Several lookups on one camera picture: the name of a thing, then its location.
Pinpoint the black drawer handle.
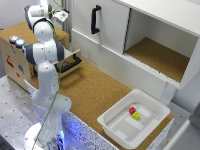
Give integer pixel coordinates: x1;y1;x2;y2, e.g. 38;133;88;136
56;54;82;74

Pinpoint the green cable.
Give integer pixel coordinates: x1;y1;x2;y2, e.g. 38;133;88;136
32;0;71;150

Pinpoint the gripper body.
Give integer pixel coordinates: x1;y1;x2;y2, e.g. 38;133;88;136
52;10;71;23

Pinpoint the wooden drawer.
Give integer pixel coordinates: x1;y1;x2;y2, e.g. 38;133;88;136
54;48;83;80

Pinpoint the white sliding door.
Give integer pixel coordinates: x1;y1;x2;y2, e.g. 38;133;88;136
72;0;131;55

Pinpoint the pink block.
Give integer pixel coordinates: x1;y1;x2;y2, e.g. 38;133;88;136
128;106;137;114

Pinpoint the yellow block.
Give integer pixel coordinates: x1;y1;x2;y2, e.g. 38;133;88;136
131;111;141;121

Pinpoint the white plastic box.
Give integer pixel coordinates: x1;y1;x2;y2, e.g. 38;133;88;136
96;88;172;150

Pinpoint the white cabinet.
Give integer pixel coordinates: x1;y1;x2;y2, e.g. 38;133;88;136
68;0;200;105

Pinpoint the blue button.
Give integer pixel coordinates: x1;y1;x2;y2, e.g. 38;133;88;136
15;38;27;48

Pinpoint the green button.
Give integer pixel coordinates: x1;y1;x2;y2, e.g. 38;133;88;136
20;43;28;51

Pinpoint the black door handle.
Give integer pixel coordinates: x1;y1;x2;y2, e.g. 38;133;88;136
90;4;102;35

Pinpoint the red button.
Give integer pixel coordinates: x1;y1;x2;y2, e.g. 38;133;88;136
8;34;20;44

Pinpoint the wooden drawer box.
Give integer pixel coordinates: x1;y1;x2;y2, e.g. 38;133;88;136
0;21;71;92

